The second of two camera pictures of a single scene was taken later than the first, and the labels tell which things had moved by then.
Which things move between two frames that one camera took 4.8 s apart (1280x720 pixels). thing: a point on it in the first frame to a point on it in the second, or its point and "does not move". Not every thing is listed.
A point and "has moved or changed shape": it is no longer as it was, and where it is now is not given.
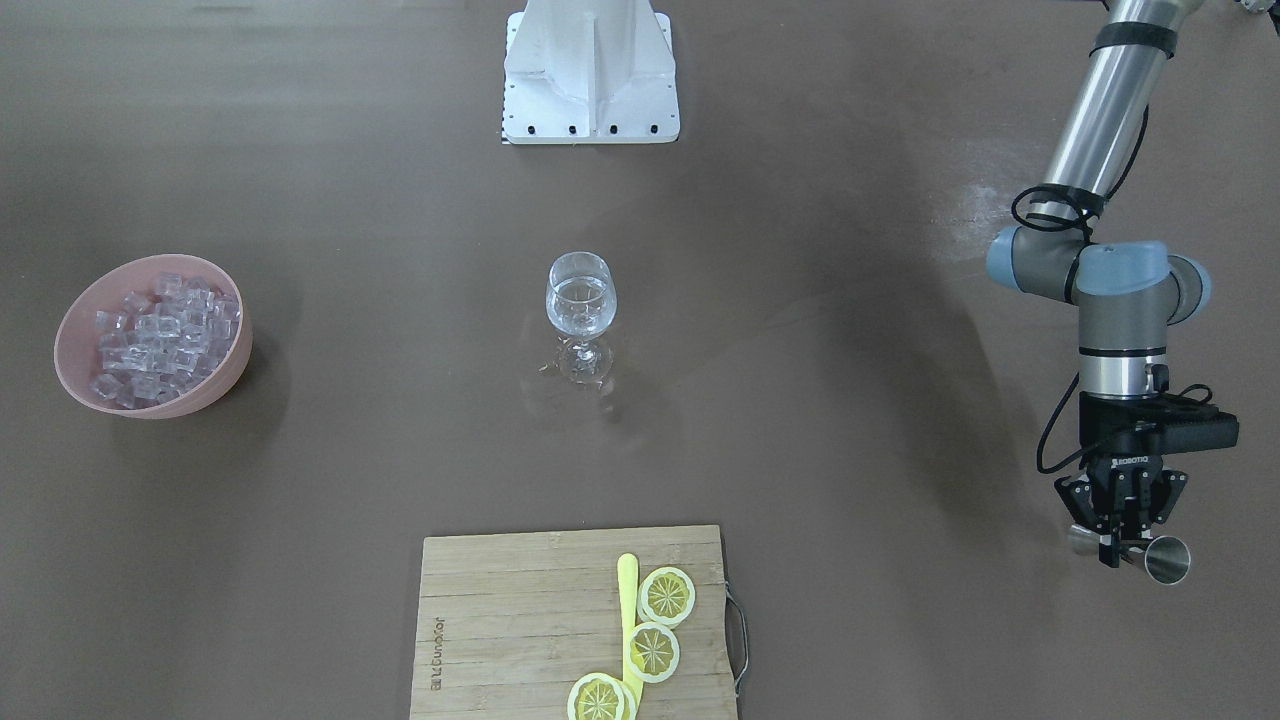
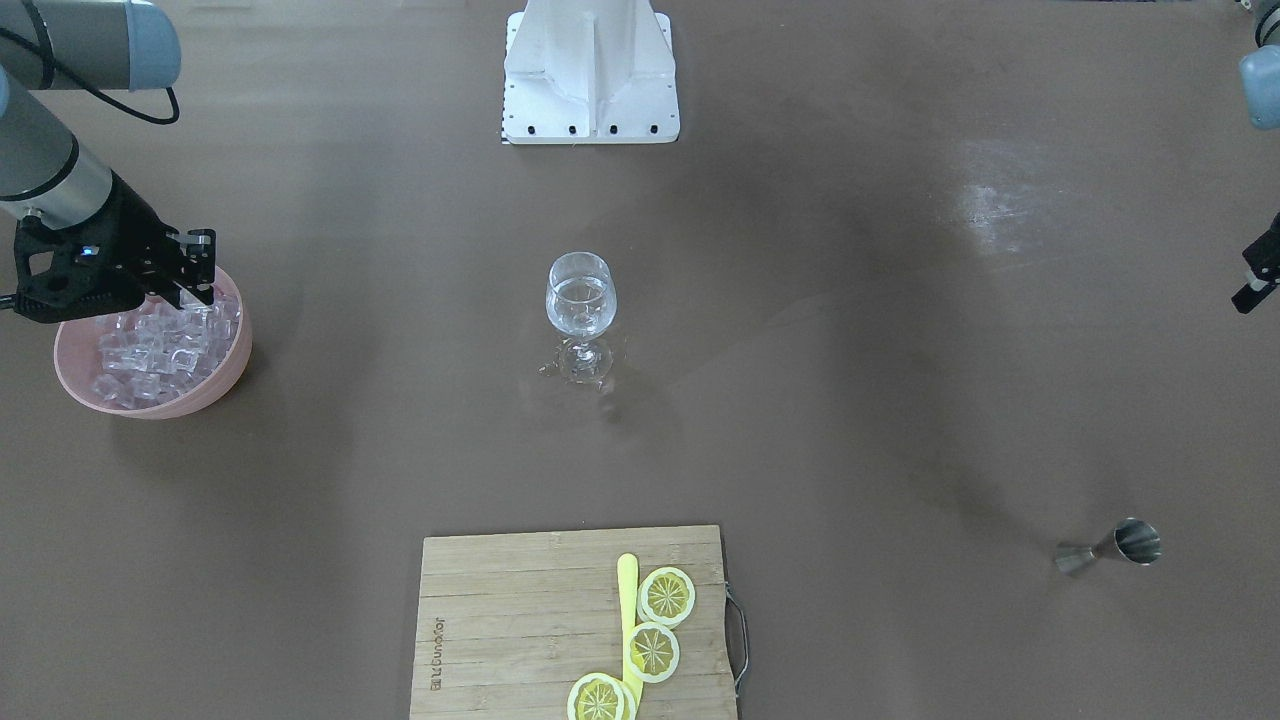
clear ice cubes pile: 163,340 does not move
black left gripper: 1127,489 to 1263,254
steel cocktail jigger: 1166,559 has moved or changed shape
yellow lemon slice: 653,652 does not move
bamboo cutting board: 508,623 does not move
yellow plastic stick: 627,573 does not move
